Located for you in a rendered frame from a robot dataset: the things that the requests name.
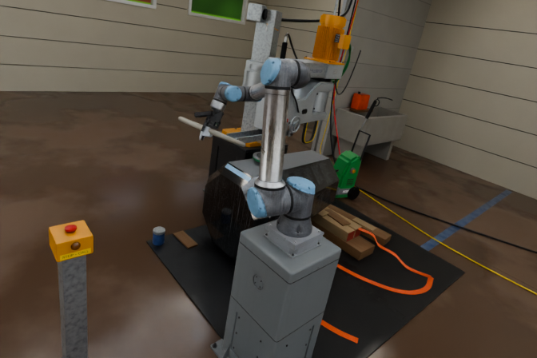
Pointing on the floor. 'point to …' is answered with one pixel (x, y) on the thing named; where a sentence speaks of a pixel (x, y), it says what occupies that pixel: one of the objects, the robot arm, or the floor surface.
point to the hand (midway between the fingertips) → (200, 137)
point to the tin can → (158, 236)
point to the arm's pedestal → (276, 299)
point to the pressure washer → (348, 171)
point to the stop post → (72, 285)
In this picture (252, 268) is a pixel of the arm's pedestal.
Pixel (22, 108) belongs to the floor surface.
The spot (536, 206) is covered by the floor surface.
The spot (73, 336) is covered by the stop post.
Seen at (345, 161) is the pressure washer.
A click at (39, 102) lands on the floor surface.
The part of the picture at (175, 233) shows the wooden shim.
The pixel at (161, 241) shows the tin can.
